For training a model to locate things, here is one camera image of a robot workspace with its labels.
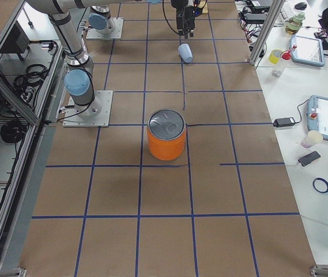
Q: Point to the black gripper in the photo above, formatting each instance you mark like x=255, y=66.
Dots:
x=180, y=18

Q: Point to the light blue plastic cup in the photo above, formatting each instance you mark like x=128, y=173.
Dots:
x=185, y=53

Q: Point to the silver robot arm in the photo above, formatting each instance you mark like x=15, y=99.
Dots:
x=78, y=81
x=104, y=11

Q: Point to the white paper cup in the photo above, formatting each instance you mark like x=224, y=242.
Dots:
x=312, y=138

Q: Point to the yellow tape roll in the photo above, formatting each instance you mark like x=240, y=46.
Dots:
x=274, y=56

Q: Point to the orange cylindrical can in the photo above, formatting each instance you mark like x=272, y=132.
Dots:
x=166, y=132

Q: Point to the green glass jar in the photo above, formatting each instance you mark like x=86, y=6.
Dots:
x=293, y=24

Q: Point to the upper teach pendant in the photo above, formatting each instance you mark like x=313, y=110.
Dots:
x=307, y=51

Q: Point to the black power adapter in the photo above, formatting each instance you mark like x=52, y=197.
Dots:
x=284, y=122

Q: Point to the black smartphone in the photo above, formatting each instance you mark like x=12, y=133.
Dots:
x=309, y=158

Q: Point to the aluminium frame post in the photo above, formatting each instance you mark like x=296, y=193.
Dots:
x=266, y=28

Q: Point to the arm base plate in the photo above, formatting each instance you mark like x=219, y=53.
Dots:
x=104, y=29
x=97, y=114

